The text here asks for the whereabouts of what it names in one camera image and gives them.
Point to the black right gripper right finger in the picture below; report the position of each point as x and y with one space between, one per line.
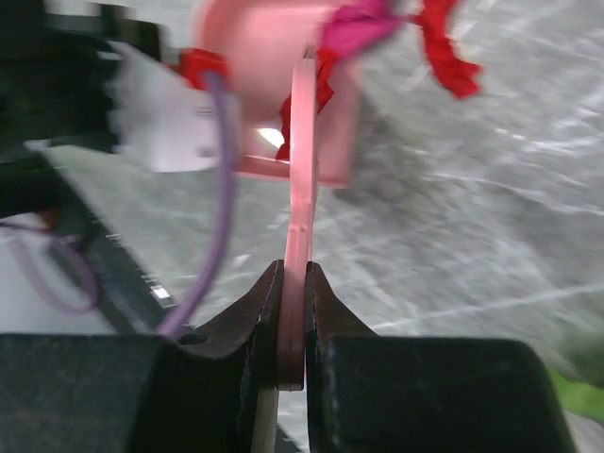
372 393

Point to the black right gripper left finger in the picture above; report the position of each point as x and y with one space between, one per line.
213 390

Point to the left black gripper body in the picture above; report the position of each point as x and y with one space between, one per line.
56 70

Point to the pink plastic brush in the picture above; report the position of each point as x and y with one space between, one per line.
290 349

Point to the pink plastic dustpan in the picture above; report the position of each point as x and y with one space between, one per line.
261 41

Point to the large red paper scrap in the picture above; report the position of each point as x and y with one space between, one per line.
326 59

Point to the magenta paper scrap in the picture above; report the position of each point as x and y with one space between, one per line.
353 28

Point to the red paper scrap strip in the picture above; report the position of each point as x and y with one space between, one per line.
453 73

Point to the green plastic tray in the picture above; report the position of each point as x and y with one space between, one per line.
580 398

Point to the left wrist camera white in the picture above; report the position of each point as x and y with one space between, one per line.
171 119

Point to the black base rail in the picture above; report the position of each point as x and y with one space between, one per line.
37 199

